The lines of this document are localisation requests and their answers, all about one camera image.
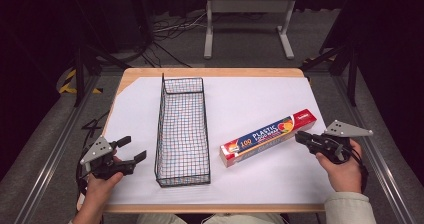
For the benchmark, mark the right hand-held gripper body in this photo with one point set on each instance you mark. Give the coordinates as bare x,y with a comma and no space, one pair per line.
336,140

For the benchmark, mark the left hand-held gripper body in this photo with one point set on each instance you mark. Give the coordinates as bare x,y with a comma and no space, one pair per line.
101,157

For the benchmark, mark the red and blue wrap box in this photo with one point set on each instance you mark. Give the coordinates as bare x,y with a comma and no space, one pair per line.
268,138

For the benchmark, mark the person's left hand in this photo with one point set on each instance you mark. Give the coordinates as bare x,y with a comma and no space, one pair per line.
101,186

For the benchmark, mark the person's right hand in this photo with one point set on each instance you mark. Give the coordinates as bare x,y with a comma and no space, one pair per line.
340,170

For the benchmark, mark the yellow and black striped tape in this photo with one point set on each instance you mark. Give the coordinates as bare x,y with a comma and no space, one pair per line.
71,82

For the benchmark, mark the white paper sheet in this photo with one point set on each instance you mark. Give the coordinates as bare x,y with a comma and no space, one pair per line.
233,104

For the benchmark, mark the black tripod stand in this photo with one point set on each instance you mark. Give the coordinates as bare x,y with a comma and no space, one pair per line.
93,60
343,57

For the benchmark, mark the white metal stand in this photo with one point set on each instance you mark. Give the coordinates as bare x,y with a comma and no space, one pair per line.
249,20

